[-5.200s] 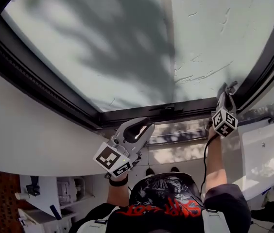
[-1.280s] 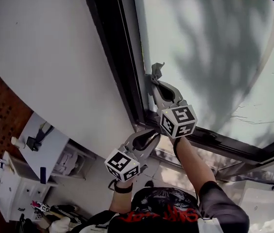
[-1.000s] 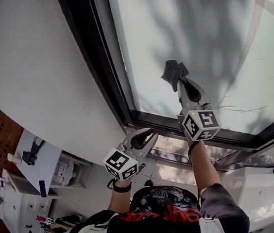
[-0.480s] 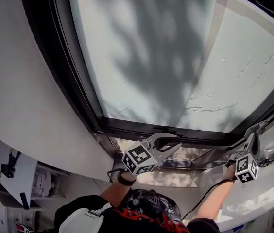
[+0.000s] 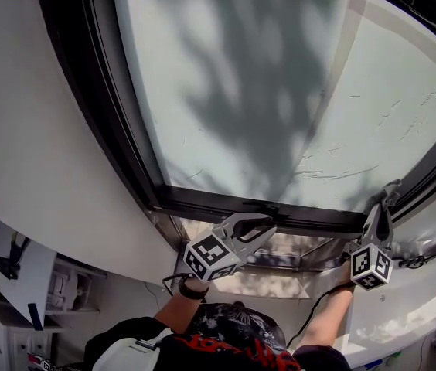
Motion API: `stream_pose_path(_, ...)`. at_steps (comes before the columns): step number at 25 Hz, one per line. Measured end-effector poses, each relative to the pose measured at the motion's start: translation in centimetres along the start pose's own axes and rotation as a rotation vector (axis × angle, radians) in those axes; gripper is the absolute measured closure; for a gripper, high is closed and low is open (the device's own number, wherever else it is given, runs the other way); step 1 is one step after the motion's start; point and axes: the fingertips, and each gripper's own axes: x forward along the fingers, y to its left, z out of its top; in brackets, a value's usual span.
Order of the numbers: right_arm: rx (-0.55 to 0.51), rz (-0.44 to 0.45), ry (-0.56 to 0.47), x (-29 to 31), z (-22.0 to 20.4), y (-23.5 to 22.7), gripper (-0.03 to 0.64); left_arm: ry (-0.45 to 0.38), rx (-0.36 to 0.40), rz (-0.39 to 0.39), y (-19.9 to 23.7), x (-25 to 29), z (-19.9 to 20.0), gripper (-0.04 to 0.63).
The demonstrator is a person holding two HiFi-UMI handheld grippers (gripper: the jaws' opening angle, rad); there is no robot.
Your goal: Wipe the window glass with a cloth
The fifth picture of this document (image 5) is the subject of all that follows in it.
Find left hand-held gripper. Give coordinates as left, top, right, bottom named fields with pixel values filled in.
left=182, top=212, right=278, bottom=284

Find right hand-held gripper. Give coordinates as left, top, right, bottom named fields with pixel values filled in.
left=341, top=201, right=396, bottom=291

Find grey cloth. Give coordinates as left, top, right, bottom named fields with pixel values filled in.
left=364, top=179, right=403, bottom=212

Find frosted window glass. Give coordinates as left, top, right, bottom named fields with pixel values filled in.
left=111, top=0, right=436, bottom=214

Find person's left forearm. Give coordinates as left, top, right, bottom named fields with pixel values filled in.
left=152, top=284, right=207, bottom=334

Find person's right forearm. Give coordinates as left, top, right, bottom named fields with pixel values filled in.
left=295, top=263, right=358, bottom=349

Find glossy stone window sill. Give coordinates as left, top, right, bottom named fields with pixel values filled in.
left=169, top=191, right=436, bottom=274

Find black bathtub faucet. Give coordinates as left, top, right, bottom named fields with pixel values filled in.
left=393, top=251, right=436, bottom=277

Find black wristband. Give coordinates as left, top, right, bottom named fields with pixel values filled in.
left=177, top=276, right=209, bottom=301

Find white bathtub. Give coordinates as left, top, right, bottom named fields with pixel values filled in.
left=347, top=251, right=436, bottom=367

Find black red printed t-shirt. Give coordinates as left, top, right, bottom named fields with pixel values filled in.
left=84, top=301, right=353, bottom=371

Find white chest harness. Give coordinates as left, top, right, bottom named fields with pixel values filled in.
left=92, top=328, right=165, bottom=371

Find white shelf unit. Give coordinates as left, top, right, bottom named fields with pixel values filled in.
left=46, top=259, right=109, bottom=316

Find black-framed window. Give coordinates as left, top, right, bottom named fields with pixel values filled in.
left=34, top=0, right=436, bottom=243

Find white side table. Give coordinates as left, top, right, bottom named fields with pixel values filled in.
left=0, top=220, right=59, bottom=320

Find dark blue slim case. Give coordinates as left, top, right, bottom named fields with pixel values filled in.
left=27, top=302, right=44, bottom=332

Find black phone holder stand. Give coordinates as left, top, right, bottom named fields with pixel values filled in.
left=0, top=232, right=32, bottom=281

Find white drawer cabinet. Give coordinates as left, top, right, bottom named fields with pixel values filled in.
left=0, top=288, right=64, bottom=371

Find thin black left gripper cable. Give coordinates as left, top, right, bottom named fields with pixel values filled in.
left=162, top=272, right=190, bottom=297

